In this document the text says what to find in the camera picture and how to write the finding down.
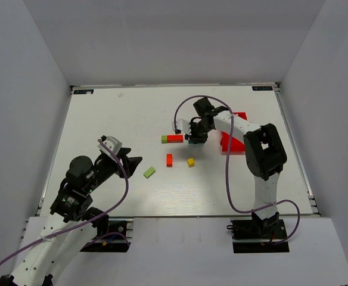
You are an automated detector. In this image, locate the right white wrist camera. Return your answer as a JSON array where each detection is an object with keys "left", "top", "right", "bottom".
[{"left": 172, "top": 119, "right": 191, "bottom": 135}]

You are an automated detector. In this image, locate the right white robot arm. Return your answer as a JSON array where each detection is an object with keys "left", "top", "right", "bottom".
[{"left": 188, "top": 97, "right": 287, "bottom": 235}]

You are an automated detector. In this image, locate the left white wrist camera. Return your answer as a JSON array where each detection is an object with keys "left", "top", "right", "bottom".
[{"left": 98, "top": 135, "right": 122, "bottom": 156}]

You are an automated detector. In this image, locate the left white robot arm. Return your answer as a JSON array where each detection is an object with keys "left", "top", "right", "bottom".
[{"left": 0, "top": 144, "right": 142, "bottom": 285}]

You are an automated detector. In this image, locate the purple cable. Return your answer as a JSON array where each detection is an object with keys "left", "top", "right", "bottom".
[
  {"left": 173, "top": 95, "right": 301, "bottom": 245},
  {"left": 0, "top": 139, "right": 132, "bottom": 282}
]

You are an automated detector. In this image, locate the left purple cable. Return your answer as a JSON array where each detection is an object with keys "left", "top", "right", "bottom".
[{"left": 0, "top": 139, "right": 132, "bottom": 282}]

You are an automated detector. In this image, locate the table logo sticker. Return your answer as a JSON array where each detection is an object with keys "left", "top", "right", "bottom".
[
  {"left": 73, "top": 89, "right": 94, "bottom": 95},
  {"left": 252, "top": 86, "right": 273, "bottom": 91}
]

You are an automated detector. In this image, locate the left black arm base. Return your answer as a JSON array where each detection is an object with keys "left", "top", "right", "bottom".
[{"left": 81, "top": 218, "right": 133, "bottom": 253}]

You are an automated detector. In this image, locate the right table logo sticker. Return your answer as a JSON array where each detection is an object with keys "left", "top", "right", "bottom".
[{"left": 252, "top": 86, "right": 273, "bottom": 91}]

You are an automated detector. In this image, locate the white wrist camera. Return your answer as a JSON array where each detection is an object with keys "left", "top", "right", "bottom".
[
  {"left": 98, "top": 135, "right": 122, "bottom": 156},
  {"left": 172, "top": 119, "right": 191, "bottom": 135}
]

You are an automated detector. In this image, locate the green cube wood block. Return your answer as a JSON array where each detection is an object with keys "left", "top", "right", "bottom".
[{"left": 161, "top": 135, "right": 167, "bottom": 144}]

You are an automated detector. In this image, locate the left table logo sticker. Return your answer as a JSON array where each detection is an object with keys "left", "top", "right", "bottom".
[{"left": 73, "top": 89, "right": 94, "bottom": 95}]

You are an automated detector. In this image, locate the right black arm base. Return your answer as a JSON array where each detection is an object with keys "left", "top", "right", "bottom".
[{"left": 226, "top": 219, "right": 290, "bottom": 254}]

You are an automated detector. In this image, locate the yellow cube wood block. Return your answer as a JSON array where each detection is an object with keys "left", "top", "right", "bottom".
[{"left": 187, "top": 158, "right": 195, "bottom": 167}]

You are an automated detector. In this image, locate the red rectangular wood block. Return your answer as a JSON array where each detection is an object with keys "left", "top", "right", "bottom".
[{"left": 166, "top": 153, "right": 173, "bottom": 167}]

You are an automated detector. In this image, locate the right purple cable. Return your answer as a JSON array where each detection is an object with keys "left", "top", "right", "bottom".
[{"left": 173, "top": 95, "right": 301, "bottom": 245}]

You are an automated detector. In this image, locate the red plastic bin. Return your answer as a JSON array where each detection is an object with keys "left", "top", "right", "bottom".
[{"left": 220, "top": 112, "right": 247, "bottom": 154}]

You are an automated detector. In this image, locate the red arch wood block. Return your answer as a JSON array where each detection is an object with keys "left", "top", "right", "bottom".
[{"left": 167, "top": 135, "right": 184, "bottom": 143}]

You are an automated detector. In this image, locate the light green flat block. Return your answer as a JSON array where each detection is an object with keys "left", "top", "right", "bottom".
[{"left": 143, "top": 167, "right": 156, "bottom": 179}]

